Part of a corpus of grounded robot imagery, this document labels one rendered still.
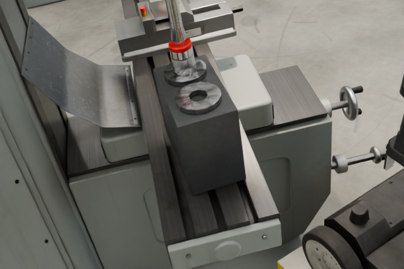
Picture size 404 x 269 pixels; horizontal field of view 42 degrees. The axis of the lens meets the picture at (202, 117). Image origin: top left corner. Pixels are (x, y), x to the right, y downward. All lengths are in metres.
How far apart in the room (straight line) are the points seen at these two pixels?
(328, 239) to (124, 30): 0.82
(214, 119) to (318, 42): 2.37
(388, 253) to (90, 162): 0.84
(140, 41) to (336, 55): 1.84
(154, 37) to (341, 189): 1.19
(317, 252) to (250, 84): 0.51
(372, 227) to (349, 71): 1.71
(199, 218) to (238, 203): 0.08
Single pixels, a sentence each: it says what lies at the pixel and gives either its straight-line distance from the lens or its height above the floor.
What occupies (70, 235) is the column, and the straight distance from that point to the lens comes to 1.62.
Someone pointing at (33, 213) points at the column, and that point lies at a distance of 1.54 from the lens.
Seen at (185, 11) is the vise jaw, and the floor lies 1.05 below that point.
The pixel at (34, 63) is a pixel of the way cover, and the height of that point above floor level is 1.07.
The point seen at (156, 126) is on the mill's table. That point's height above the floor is 0.94.
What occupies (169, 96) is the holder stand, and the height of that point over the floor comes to 1.12.
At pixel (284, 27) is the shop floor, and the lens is 3.49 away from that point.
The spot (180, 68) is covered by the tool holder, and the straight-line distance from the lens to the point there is 1.06.
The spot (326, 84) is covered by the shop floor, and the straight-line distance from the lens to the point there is 2.95.
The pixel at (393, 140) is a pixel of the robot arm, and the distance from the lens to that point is 1.07.
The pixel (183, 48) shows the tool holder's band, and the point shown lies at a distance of 1.04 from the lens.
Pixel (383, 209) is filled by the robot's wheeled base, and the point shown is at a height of 0.59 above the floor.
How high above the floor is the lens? 1.73
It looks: 38 degrees down
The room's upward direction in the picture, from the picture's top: 10 degrees counter-clockwise
